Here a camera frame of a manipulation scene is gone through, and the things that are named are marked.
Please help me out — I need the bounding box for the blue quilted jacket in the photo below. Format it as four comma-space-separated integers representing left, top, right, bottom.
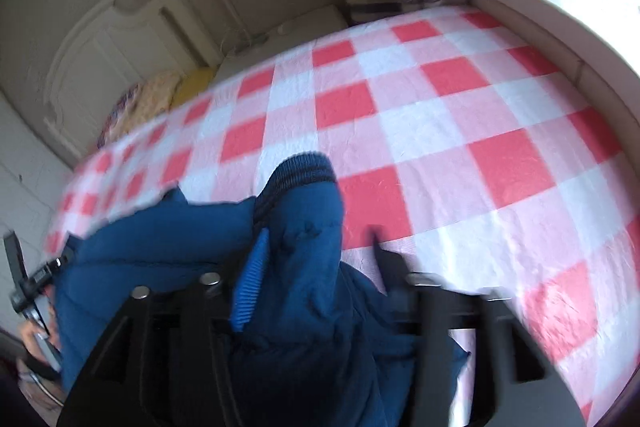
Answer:
52, 151, 473, 427

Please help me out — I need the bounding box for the yellow pillow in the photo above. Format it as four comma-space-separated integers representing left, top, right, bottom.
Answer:
170, 66, 219, 108

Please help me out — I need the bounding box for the person's left hand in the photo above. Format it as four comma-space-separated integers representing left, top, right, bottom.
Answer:
19, 322, 51, 359

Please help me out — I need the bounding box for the white bed headboard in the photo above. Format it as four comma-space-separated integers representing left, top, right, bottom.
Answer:
42, 0, 246, 158

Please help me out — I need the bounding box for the white wardrobe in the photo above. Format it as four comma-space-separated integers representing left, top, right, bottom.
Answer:
0, 94, 81, 268

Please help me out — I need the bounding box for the pink checked bedsheet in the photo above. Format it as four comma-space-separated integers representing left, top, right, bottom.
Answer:
45, 4, 640, 427

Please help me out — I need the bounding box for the white cable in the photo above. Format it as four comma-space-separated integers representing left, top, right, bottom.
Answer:
217, 27, 271, 56

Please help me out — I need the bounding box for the window sill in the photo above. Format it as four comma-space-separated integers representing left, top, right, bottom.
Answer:
466, 0, 640, 128

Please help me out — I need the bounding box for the cream fluffy pillow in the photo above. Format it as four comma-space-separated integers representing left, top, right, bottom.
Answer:
122, 69, 184, 132

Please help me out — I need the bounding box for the patterned round pillow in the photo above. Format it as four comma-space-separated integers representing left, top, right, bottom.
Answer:
97, 84, 146, 150

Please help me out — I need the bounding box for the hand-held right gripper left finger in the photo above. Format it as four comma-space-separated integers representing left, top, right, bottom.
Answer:
57, 227, 271, 427

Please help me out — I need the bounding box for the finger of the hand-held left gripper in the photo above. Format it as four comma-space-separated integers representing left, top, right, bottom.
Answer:
2, 231, 68, 323

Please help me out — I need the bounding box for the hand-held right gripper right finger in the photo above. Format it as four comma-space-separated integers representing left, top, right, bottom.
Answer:
367, 227, 588, 427

